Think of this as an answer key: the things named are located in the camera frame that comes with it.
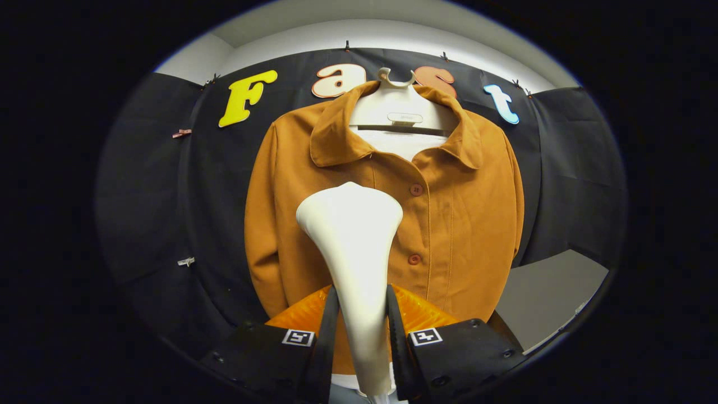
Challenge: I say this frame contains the black backdrop cloth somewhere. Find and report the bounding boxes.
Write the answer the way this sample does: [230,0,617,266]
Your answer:
[95,48,628,365]

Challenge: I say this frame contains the row of black cloth clips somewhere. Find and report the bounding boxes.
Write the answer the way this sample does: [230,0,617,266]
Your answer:
[203,39,533,99]

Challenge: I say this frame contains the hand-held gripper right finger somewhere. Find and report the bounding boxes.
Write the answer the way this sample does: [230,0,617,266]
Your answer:
[386,283,528,402]

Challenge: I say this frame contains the white garment steamer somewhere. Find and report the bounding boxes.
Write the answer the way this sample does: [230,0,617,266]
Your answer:
[296,181,404,404]

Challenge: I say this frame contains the white mannequin torso stand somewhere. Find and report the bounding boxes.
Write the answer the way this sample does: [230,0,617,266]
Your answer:
[331,67,459,404]

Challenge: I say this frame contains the grey topped white cabinet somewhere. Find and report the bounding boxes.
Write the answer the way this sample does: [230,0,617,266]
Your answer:
[496,250,609,355]

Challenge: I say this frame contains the orange button-up shirt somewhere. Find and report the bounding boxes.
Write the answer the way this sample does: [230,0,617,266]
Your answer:
[244,80,525,377]

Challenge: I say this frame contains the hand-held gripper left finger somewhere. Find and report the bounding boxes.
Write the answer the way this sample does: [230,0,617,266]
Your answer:
[201,283,341,404]

